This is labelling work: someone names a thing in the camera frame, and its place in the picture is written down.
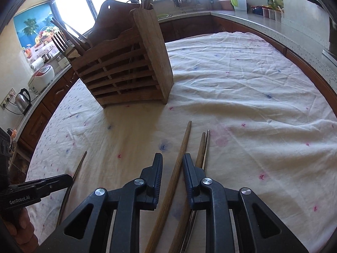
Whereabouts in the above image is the thin dark metal chopstick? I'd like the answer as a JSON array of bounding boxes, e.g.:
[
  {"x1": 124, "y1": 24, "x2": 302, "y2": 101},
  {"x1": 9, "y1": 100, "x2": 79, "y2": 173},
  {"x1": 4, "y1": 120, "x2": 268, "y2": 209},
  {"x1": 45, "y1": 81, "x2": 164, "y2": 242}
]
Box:
[{"x1": 56, "y1": 151, "x2": 87, "y2": 226}]

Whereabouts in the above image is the wooden chopstick group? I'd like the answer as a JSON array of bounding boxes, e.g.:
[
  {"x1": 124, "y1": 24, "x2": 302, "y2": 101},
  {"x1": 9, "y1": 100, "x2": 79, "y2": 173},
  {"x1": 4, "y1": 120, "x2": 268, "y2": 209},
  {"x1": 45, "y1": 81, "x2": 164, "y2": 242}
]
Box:
[
  {"x1": 145, "y1": 121, "x2": 192, "y2": 253},
  {"x1": 169, "y1": 133, "x2": 209, "y2": 252}
]

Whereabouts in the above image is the silver metal fork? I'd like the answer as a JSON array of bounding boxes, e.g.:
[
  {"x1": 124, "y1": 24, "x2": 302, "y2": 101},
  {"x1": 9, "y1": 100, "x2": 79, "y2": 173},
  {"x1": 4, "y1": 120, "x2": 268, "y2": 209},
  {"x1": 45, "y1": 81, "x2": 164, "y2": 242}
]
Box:
[{"x1": 51, "y1": 32, "x2": 77, "y2": 59}]

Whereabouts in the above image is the person's left hand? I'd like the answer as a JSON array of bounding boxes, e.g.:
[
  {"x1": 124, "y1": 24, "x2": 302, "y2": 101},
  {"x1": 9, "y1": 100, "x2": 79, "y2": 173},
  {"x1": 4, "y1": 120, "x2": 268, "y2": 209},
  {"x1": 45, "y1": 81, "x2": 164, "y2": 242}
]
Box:
[{"x1": 4, "y1": 208, "x2": 39, "y2": 253}]

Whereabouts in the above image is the stainless electric kettle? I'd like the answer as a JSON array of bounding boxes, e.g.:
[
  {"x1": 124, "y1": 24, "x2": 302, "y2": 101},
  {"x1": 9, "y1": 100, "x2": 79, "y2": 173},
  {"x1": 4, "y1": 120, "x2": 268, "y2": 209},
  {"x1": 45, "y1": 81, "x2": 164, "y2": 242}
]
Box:
[{"x1": 15, "y1": 88, "x2": 32, "y2": 115}]

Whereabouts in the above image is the white red rice cooker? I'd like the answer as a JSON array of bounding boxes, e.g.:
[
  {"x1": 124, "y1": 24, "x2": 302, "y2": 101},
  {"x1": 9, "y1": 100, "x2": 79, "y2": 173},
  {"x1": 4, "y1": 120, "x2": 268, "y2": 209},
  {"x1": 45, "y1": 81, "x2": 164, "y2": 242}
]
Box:
[{"x1": 28, "y1": 65, "x2": 55, "y2": 95}]

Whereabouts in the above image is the white floral tablecloth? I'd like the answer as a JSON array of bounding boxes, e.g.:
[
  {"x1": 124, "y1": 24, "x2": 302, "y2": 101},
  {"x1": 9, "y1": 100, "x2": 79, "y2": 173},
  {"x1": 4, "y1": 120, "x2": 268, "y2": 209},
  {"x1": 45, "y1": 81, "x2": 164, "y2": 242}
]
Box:
[{"x1": 27, "y1": 33, "x2": 336, "y2": 252}]

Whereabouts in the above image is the small white steamer appliance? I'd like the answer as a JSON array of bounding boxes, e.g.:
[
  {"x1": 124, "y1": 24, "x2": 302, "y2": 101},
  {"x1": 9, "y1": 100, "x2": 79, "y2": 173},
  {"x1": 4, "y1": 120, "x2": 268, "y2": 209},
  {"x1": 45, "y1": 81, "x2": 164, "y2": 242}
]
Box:
[{"x1": 56, "y1": 55, "x2": 70, "y2": 69}]

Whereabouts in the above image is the wooden slatted utensil holder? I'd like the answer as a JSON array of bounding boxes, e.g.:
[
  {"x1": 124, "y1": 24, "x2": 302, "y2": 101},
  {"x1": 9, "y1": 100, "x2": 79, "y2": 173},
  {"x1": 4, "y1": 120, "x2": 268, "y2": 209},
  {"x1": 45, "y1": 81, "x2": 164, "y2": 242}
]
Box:
[{"x1": 70, "y1": 0, "x2": 174, "y2": 107}]

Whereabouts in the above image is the tropical beach poster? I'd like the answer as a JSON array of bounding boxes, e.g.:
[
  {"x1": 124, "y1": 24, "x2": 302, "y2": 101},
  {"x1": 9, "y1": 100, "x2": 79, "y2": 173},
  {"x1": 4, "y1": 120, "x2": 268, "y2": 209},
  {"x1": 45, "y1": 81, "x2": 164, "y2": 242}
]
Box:
[{"x1": 14, "y1": 3, "x2": 59, "y2": 63}]

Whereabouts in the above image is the black gas stove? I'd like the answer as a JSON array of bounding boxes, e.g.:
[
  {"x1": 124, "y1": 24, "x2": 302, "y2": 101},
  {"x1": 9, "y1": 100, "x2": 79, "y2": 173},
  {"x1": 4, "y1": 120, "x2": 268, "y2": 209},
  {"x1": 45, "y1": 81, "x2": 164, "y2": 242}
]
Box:
[{"x1": 322, "y1": 49, "x2": 337, "y2": 66}]

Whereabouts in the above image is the white jug green lid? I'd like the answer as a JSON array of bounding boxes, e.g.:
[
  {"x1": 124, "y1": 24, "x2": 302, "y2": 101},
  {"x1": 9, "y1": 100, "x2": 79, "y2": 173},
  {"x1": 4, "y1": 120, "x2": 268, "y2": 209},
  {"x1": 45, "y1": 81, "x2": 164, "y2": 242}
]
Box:
[{"x1": 230, "y1": 0, "x2": 247, "y2": 13}]

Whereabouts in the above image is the wall power socket strip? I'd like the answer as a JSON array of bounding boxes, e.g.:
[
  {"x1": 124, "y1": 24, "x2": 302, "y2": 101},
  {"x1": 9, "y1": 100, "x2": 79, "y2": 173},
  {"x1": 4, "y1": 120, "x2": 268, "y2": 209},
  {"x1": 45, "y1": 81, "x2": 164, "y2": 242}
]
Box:
[{"x1": 1, "y1": 88, "x2": 15, "y2": 110}]

